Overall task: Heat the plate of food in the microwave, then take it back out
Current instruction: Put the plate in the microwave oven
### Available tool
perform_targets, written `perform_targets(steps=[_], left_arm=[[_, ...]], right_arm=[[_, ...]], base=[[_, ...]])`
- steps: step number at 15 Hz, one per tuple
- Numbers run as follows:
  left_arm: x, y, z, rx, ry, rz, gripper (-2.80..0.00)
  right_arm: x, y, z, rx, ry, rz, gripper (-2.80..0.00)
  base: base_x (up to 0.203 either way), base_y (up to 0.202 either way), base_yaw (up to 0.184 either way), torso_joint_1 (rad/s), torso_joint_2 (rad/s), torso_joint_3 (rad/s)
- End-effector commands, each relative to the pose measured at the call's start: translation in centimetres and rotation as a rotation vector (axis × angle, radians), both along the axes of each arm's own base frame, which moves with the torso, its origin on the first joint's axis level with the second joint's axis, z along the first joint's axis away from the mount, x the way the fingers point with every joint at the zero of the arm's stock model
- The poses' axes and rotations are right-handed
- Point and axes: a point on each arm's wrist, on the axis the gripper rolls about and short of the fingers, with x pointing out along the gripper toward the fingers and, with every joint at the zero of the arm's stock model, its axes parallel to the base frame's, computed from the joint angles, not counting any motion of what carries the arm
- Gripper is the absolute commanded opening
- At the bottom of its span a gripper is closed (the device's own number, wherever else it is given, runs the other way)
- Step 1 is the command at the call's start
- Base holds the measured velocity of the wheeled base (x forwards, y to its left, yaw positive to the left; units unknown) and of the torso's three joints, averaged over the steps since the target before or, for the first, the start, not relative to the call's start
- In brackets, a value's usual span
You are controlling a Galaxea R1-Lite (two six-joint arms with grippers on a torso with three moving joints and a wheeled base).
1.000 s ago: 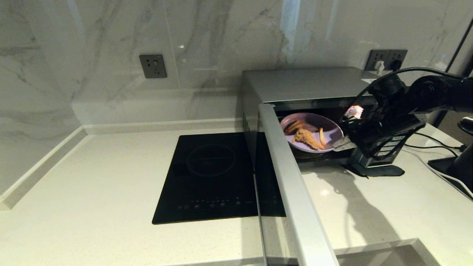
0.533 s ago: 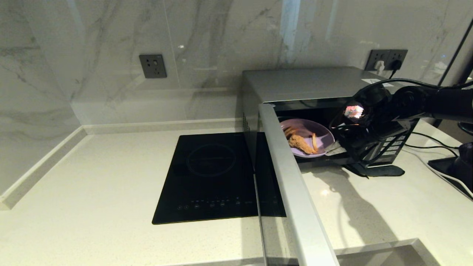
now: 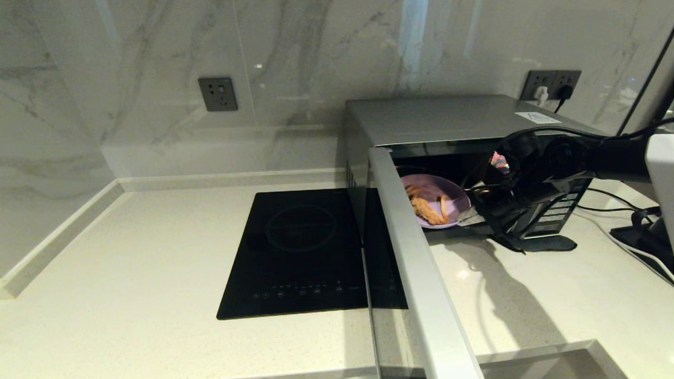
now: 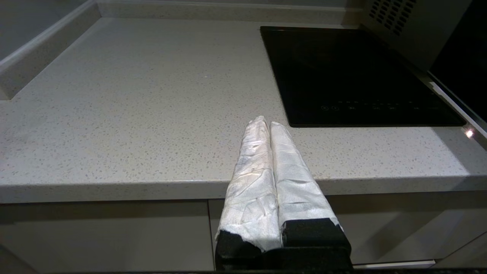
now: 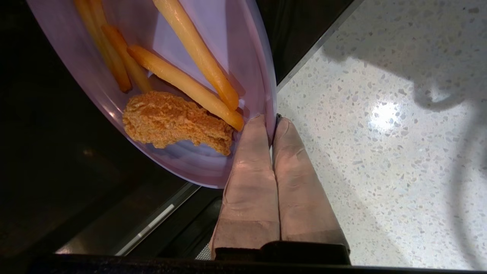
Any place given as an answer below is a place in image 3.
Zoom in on black induction cooktop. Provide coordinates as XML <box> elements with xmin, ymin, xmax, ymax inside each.
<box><xmin>217</xmin><ymin>188</ymin><xmax>408</xmax><ymax>320</ymax></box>

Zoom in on silver microwave oven body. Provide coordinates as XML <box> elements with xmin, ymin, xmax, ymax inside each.
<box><xmin>344</xmin><ymin>95</ymin><xmax>606</xmax><ymax>247</ymax></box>

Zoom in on white paper sheet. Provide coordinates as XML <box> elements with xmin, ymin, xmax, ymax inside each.
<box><xmin>515</xmin><ymin>112</ymin><xmax>562</xmax><ymax>125</ymax></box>

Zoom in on white power cable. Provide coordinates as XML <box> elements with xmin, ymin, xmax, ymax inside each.
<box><xmin>579</xmin><ymin>211</ymin><xmax>674</xmax><ymax>282</ymax></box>

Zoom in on purple plate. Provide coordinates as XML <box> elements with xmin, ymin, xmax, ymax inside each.
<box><xmin>401</xmin><ymin>174</ymin><xmax>472</xmax><ymax>229</ymax></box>

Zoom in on black vertical frame strip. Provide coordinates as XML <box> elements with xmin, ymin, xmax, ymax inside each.
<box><xmin>618</xmin><ymin>29</ymin><xmax>674</xmax><ymax>135</ymax></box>

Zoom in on brown fried chicken piece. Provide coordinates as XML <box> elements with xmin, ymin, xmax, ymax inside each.
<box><xmin>411</xmin><ymin>196</ymin><xmax>445</xmax><ymax>226</ymax></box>

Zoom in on grey double wall socket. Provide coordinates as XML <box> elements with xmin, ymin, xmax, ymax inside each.
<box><xmin>520</xmin><ymin>70</ymin><xmax>582</xmax><ymax>102</ymax></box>

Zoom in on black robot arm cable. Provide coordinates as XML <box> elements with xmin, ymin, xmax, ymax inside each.
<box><xmin>498</xmin><ymin>118</ymin><xmax>674</xmax><ymax>158</ymax></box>

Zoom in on thin black power cable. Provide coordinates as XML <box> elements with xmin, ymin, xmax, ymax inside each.
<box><xmin>586</xmin><ymin>187</ymin><xmax>661</xmax><ymax>217</ymax></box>
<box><xmin>577</xmin><ymin>205</ymin><xmax>653</xmax><ymax>224</ymax></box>

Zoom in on dark blue rubber mat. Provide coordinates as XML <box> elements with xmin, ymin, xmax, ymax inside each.
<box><xmin>495</xmin><ymin>234</ymin><xmax>578</xmax><ymax>253</ymax></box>

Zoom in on grey single wall socket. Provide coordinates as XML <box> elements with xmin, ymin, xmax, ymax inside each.
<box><xmin>198</xmin><ymin>77</ymin><xmax>239</xmax><ymax>112</ymax></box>

